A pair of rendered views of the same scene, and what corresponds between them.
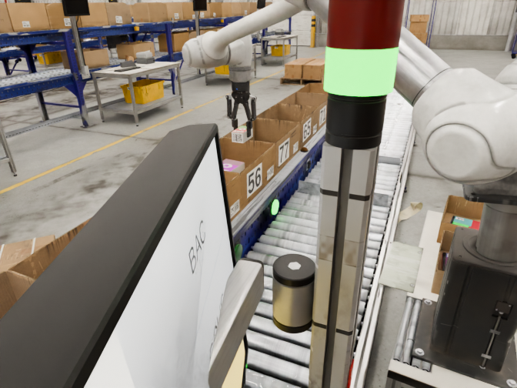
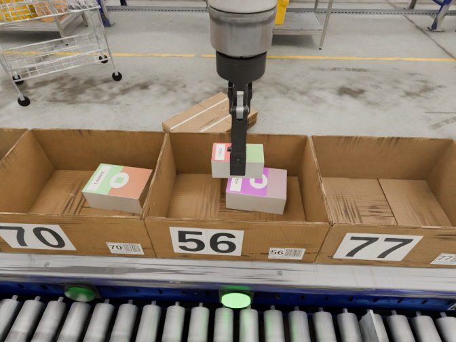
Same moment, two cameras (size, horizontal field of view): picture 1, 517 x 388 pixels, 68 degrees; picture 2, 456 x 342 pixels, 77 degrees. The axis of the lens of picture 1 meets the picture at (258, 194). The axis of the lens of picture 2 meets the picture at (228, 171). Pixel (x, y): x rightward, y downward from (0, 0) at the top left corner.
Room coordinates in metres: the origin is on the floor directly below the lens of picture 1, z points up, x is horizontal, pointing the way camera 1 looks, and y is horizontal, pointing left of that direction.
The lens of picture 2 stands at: (1.43, -0.32, 1.54)
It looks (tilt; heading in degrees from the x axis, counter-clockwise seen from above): 46 degrees down; 68
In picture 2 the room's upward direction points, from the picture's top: straight up
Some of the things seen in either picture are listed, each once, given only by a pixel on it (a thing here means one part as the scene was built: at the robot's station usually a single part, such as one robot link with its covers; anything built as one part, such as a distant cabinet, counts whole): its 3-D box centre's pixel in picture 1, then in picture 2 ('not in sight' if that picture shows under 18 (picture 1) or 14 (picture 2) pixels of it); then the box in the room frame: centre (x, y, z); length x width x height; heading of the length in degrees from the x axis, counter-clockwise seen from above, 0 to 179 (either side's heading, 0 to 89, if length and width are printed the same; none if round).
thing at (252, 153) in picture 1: (231, 170); (236, 193); (1.63, 0.12, 0.96); 0.39 x 0.29 x 0.17; 156
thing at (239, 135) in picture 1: (242, 134); (237, 160); (1.60, 0.07, 1.14); 0.10 x 0.06 x 0.05; 156
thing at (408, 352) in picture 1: (412, 330); not in sight; (0.86, -0.47, 0.74); 0.28 x 0.02 x 0.02; 152
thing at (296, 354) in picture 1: (268, 345); not in sight; (0.83, -0.02, 0.72); 0.52 x 0.05 x 0.05; 66
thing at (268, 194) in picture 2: (226, 172); (256, 188); (1.70, 0.15, 0.92); 0.16 x 0.11 x 0.07; 150
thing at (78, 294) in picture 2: (238, 253); (79, 295); (1.19, 0.08, 0.81); 0.07 x 0.01 x 0.07; 156
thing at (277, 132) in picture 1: (263, 144); (387, 197); (1.99, -0.03, 0.96); 0.39 x 0.29 x 0.17; 156
